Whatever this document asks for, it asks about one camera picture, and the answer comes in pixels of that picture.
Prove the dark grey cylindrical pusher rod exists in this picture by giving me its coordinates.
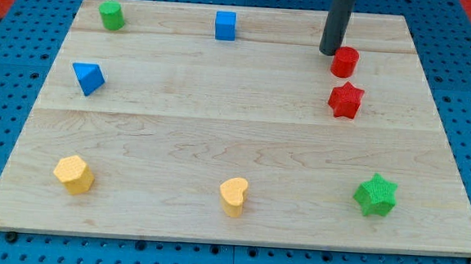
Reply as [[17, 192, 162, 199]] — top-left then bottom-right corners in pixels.
[[319, 0, 356, 56]]

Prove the red cylinder block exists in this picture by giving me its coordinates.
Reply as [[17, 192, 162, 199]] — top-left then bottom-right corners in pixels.
[[330, 46, 360, 78]]

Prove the red star block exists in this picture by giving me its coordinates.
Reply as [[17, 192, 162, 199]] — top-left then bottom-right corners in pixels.
[[327, 82, 365, 119]]

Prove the green star block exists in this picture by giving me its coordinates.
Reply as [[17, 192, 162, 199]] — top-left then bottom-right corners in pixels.
[[353, 172, 397, 217]]

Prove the blue cube block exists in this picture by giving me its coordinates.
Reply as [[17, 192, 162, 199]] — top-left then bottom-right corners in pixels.
[[214, 11, 237, 41]]

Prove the yellow heart block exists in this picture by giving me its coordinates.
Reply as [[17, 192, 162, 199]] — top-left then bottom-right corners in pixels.
[[219, 177, 249, 218]]

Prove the light wooden board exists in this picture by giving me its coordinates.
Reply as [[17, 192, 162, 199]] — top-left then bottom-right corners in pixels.
[[0, 0, 471, 257]]

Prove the green cylinder block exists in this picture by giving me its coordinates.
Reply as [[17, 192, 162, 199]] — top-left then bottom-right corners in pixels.
[[98, 1, 125, 30]]

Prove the blue triangle block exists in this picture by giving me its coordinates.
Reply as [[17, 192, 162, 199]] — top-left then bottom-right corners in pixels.
[[72, 62, 105, 96]]

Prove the yellow hexagon block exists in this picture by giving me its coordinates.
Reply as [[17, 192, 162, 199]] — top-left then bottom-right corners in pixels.
[[53, 155, 94, 195]]

